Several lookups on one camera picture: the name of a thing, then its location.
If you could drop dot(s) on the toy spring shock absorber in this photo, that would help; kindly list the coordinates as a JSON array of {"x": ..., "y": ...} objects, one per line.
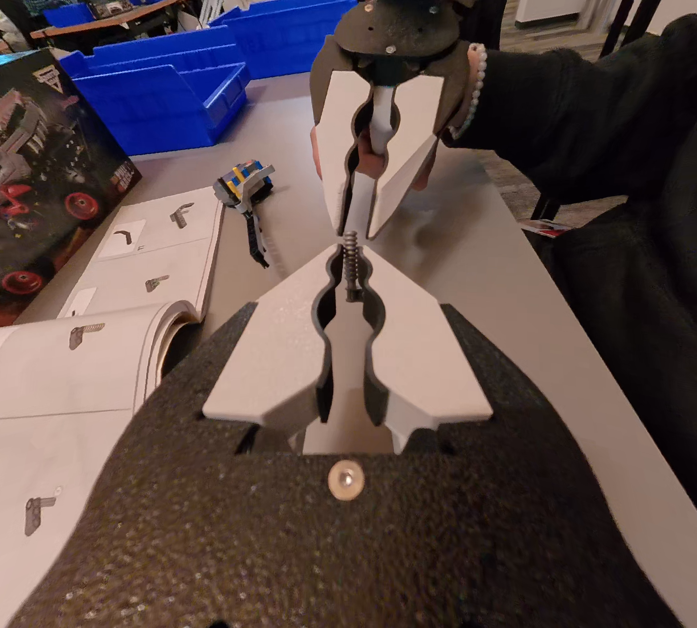
[{"x": 351, "y": 257}]

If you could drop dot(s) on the wooden table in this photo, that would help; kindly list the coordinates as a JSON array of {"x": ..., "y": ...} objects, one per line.
[{"x": 109, "y": 21}]

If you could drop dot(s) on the person's right forearm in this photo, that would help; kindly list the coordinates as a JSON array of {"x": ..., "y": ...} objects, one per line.
[{"x": 572, "y": 110}]

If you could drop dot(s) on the red and white card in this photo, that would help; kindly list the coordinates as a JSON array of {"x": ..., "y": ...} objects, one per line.
[{"x": 547, "y": 228}]

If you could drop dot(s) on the toy truck box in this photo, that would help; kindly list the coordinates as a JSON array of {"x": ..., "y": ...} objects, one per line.
[{"x": 49, "y": 176}]

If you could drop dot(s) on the large blue plastic bin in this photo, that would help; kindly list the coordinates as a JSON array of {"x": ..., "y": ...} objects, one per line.
[{"x": 283, "y": 34}]

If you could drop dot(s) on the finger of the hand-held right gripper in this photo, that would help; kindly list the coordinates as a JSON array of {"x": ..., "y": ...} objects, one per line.
[
  {"x": 416, "y": 116},
  {"x": 335, "y": 138}
]

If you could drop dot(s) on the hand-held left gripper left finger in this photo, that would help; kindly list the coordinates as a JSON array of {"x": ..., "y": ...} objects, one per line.
[{"x": 261, "y": 366}]

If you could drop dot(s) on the person's right hand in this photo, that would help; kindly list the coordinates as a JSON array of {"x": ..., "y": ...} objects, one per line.
[{"x": 370, "y": 162}]

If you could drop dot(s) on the open instruction booklet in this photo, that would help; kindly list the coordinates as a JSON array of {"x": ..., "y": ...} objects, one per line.
[{"x": 65, "y": 394}]

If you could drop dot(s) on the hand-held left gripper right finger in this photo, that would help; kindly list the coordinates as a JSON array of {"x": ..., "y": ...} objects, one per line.
[{"x": 430, "y": 366}]

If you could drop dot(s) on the grey toy brick assembly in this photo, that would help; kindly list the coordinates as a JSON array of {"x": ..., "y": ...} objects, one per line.
[{"x": 239, "y": 187}]

